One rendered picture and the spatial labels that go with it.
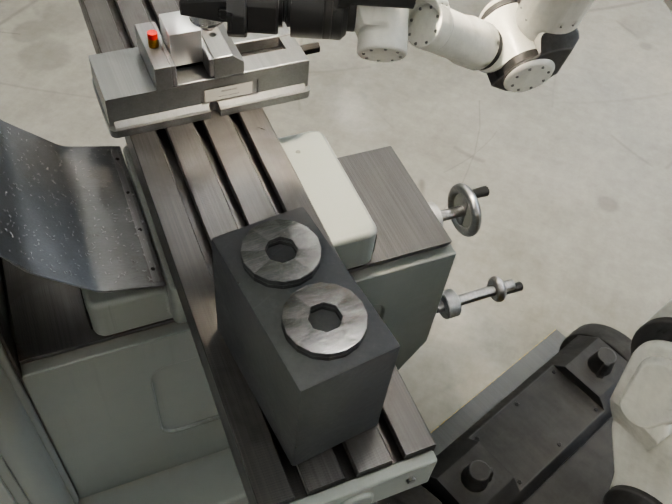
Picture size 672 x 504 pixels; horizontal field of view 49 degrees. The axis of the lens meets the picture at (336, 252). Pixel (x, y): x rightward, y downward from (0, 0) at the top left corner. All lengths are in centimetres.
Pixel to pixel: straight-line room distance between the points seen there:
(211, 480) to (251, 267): 96
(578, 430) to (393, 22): 81
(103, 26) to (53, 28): 171
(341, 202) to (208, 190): 26
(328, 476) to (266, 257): 27
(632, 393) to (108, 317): 76
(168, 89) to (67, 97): 164
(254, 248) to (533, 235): 176
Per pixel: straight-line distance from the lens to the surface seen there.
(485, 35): 111
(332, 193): 131
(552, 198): 264
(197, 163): 120
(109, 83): 125
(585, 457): 143
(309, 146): 139
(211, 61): 122
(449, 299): 155
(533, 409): 142
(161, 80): 122
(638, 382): 101
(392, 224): 140
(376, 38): 97
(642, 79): 333
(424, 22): 107
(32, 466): 142
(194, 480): 170
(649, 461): 119
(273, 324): 77
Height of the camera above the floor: 177
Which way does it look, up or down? 51 degrees down
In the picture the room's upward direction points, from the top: 8 degrees clockwise
